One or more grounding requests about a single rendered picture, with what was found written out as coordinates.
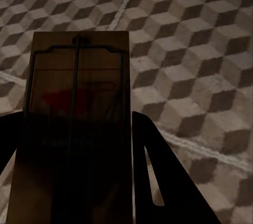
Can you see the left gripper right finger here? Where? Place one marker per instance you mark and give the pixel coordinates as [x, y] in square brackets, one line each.
[184, 202]

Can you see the mousetrap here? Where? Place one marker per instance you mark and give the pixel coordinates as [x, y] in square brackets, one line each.
[73, 164]

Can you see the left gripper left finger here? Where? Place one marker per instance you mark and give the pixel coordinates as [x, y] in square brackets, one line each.
[10, 132]

